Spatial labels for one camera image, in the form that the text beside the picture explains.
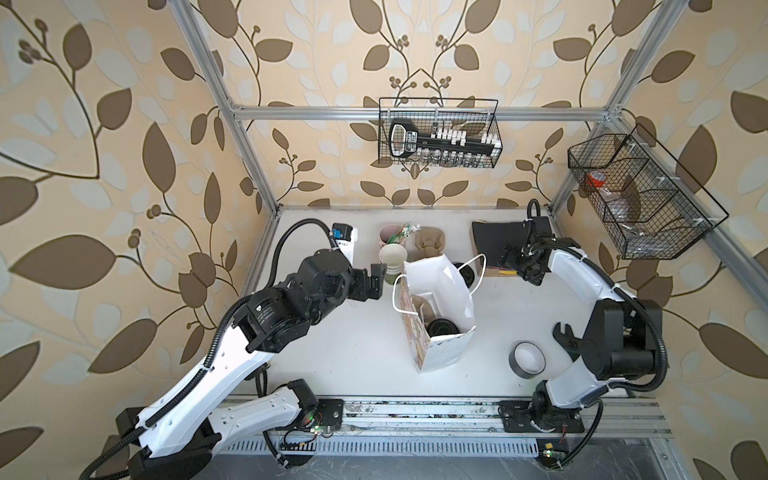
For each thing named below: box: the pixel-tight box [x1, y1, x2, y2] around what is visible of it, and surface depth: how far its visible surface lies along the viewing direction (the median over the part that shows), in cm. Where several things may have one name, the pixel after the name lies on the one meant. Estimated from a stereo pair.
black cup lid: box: [426, 318, 460, 338], surface depth 79 cm
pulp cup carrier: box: [411, 294, 436, 327], surface depth 93 cm
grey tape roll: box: [508, 341, 547, 379], surface depth 84 cm
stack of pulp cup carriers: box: [406, 226, 445, 262], surface depth 110 cm
